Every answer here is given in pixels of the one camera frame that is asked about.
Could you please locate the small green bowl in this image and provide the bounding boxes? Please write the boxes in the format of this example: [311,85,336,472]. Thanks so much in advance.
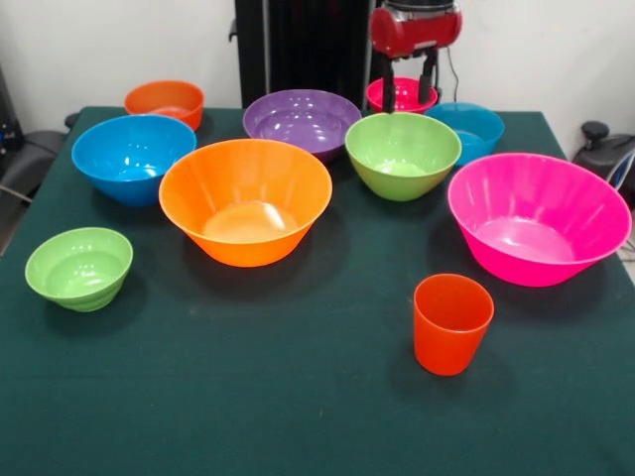
[24,226,134,313]

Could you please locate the black wall cable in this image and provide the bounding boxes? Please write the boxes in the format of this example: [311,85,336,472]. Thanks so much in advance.
[444,47,480,114]

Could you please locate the large orange bowl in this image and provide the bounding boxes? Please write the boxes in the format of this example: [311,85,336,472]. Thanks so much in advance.
[158,138,333,269]

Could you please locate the small orange bowl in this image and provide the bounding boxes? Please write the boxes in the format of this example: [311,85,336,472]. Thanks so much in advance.
[123,79,205,132]

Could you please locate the large pink bowl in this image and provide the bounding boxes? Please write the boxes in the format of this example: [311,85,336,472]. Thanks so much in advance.
[447,152,633,288]

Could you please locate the large blue bowl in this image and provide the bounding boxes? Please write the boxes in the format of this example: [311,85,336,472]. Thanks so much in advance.
[70,114,198,208]

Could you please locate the orange-red plastic cup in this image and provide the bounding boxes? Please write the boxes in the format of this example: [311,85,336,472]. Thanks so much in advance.
[413,273,496,377]

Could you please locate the dark green tablecloth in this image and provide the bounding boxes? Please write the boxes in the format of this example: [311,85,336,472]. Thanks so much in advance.
[0,106,635,476]

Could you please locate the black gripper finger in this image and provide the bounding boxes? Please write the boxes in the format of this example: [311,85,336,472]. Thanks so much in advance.
[379,54,398,114]
[418,48,441,103]

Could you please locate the small crimson bowl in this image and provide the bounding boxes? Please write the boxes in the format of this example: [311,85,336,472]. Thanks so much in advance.
[365,76,440,115]

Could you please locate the small blue bowl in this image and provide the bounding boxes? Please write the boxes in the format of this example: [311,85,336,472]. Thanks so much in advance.
[424,101,506,168]

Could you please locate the purple bowl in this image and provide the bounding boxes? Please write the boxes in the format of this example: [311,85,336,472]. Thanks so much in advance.
[242,88,363,163]

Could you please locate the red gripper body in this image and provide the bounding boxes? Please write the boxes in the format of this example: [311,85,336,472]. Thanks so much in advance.
[370,7,464,61]

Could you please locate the medium green bowl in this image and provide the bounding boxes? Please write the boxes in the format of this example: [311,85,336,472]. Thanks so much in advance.
[344,112,463,202]

